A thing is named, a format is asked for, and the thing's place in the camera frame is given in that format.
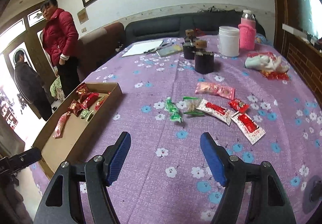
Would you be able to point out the black bag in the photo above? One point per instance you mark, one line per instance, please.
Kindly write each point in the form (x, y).
(213, 9)

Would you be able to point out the small green white snack packet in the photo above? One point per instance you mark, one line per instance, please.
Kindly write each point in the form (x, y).
(86, 114)

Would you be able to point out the clear green snack packet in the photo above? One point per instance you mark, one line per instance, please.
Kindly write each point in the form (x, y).
(191, 107)

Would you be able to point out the dark sofa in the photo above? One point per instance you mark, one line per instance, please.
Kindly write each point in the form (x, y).
(156, 26)

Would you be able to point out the red brown snack packet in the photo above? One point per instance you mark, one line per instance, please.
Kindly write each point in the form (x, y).
(83, 90)

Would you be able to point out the purple floral tablecloth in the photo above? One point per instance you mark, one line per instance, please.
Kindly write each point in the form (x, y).
(163, 88)

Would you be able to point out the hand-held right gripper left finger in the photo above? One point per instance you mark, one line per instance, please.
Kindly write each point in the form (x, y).
(119, 156)

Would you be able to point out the pink white snack packet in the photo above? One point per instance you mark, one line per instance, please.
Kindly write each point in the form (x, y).
(61, 124)

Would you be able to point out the shallow cardboard box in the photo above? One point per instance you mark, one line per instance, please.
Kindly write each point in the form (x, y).
(73, 136)

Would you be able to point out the white plastic jar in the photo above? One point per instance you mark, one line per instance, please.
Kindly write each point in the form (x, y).
(228, 41)

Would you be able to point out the long dark red snack packet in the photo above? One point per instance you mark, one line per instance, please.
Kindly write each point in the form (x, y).
(102, 100)

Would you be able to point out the white cloth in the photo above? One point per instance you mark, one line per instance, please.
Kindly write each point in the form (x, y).
(261, 63)

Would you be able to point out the black pen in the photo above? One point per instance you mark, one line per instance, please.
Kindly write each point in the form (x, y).
(150, 50)

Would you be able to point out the bottle with pink knitted sleeve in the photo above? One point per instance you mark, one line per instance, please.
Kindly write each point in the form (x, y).
(247, 35)

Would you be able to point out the white paper sheet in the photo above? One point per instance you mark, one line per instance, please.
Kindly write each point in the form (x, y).
(143, 46)

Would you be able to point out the window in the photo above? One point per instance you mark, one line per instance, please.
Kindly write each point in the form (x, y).
(309, 5)

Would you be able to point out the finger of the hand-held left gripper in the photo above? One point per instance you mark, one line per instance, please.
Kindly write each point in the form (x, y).
(25, 160)

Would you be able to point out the small wall plaque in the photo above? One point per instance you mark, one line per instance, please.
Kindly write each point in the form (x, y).
(82, 16)

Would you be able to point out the notebook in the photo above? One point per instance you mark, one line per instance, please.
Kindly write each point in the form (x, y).
(169, 50)

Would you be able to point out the red plastic wrapper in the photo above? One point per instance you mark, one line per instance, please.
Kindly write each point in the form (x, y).
(274, 77)

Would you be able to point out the shiny red snack packet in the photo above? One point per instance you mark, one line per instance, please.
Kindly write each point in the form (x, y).
(90, 99)

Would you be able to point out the wooden glass door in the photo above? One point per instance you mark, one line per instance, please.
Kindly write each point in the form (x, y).
(32, 35)

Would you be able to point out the green floral bag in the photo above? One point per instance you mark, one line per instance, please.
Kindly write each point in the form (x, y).
(56, 88)

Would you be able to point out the brown armchair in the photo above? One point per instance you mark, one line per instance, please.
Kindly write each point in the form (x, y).
(100, 43)

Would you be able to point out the flat white box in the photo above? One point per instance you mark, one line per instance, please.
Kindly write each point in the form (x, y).
(293, 29)

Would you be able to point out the white red snack packet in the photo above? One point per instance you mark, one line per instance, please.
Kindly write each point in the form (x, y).
(247, 124)
(215, 111)

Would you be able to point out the wooden cabinet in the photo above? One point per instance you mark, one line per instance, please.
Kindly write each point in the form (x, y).
(301, 58)

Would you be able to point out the small red snack packet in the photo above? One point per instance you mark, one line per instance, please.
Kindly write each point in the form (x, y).
(239, 105)

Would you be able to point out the black bottle with cork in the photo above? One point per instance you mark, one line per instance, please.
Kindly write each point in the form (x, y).
(189, 50)
(203, 60)

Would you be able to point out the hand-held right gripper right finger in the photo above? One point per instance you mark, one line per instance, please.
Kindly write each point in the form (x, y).
(213, 158)

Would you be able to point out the bright green snack packet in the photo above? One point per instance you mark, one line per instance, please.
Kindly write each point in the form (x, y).
(173, 111)

